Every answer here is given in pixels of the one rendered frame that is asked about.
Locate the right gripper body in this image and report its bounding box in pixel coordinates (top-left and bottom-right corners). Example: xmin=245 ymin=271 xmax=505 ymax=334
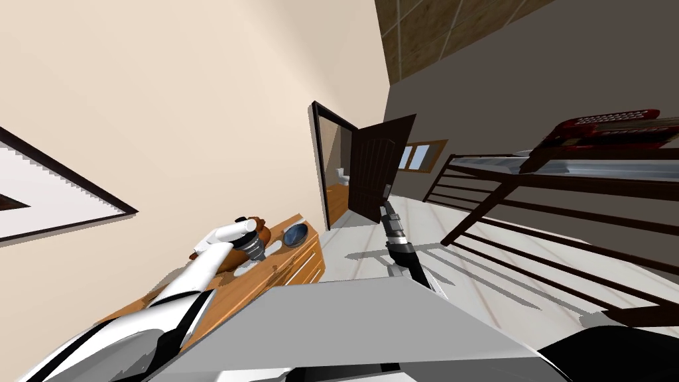
xmin=379 ymin=198 xmax=406 ymax=241

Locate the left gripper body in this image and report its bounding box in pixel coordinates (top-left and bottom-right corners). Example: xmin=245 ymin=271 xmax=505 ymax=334
xmin=233 ymin=240 xmax=283 ymax=278

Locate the brown plush toy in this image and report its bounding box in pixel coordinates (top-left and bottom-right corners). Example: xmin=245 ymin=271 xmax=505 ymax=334
xmin=189 ymin=214 xmax=272 ymax=274

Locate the blue bowl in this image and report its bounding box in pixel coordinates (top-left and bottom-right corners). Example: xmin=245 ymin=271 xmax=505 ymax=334
xmin=282 ymin=222 xmax=310 ymax=249

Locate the wooden dresser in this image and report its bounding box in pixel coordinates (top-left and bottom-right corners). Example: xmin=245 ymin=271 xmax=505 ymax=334
xmin=95 ymin=213 xmax=326 ymax=353

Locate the dark brown door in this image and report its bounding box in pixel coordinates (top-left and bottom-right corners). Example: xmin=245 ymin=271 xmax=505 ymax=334
xmin=348 ymin=113 xmax=417 ymax=224

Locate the wooden framed window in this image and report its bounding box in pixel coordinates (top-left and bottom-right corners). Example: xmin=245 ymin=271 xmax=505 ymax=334
xmin=397 ymin=139 xmax=449 ymax=174

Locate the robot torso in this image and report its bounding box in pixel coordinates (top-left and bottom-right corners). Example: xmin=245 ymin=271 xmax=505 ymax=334
xmin=142 ymin=275 xmax=571 ymax=382

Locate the dark brown slatted bed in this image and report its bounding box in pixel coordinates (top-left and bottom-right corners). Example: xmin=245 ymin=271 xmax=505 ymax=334
xmin=423 ymin=108 xmax=679 ymax=328

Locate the black framed wall picture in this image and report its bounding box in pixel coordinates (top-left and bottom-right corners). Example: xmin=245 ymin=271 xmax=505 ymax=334
xmin=0 ymin=124 xmax=140 ymax=245

